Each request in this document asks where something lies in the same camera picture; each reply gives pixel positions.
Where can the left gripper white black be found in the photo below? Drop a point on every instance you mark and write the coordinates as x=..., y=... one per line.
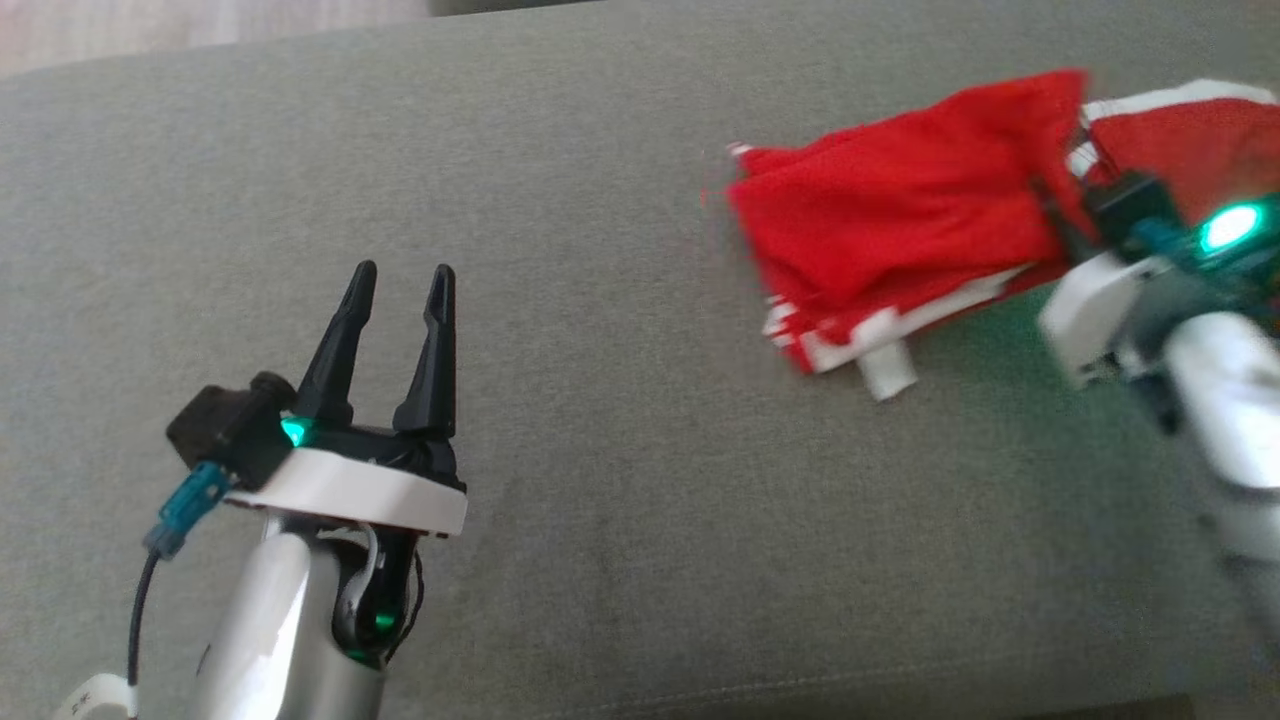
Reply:
x=350, y=485

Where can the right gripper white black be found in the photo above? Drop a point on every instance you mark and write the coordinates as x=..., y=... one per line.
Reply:
x=1090, y=310

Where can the red garment with white stripes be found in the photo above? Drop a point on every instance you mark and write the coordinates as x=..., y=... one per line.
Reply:
x=900, y=210

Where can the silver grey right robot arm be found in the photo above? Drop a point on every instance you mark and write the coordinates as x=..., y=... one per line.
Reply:
x=1225, y=400

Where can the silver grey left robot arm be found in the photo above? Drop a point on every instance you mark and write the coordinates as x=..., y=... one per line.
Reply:
x=270, y=630

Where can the folded red white garment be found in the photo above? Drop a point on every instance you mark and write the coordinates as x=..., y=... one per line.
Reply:
x=1190, y=140

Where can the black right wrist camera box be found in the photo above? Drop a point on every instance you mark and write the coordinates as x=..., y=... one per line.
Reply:
x=1130, y=205

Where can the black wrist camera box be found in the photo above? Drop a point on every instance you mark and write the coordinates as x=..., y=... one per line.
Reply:
x=225, y=425
x=1130, y=205

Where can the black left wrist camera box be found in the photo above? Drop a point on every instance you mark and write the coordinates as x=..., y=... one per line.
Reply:
x=225, y=425

